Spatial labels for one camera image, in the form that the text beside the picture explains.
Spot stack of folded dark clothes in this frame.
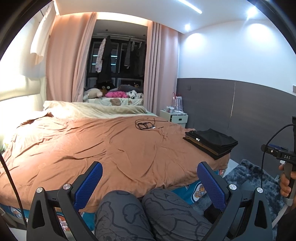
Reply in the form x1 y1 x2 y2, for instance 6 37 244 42
183 128 238 160

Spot hanging dark clothes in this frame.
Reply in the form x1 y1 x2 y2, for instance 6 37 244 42
95 36 147 77

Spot person right hand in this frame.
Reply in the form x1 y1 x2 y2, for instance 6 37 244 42
279 164 295 197

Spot blue patterned bed sheet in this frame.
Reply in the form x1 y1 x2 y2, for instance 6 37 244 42
1 180 206 232

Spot person leg patterned trousers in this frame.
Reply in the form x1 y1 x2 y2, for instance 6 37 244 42
94 190 154 240

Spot cream bedside cabinet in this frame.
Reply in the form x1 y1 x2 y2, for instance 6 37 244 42
159 110 188 128

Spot cream blanket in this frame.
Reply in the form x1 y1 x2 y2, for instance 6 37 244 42
43 101 147 120

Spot beige plush toy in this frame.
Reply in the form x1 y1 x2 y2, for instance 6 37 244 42
83 88 103 102

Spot pink cloth on bed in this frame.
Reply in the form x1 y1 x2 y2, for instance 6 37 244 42
105 91 128 98

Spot pink curtain right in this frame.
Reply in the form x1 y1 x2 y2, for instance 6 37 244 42
144 21 179 115

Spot pink curtain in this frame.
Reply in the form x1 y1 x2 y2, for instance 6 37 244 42
144 21 179 115
46 12 97 102

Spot white hanging shirt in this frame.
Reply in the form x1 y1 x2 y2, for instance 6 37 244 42
30 1 56 65

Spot pink curtain left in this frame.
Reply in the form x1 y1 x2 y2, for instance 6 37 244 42
46 12 97 102

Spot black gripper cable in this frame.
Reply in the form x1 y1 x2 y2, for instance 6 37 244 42
260 123 296 193

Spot black coiled cable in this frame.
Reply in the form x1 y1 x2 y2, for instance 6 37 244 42
134 117 168 131

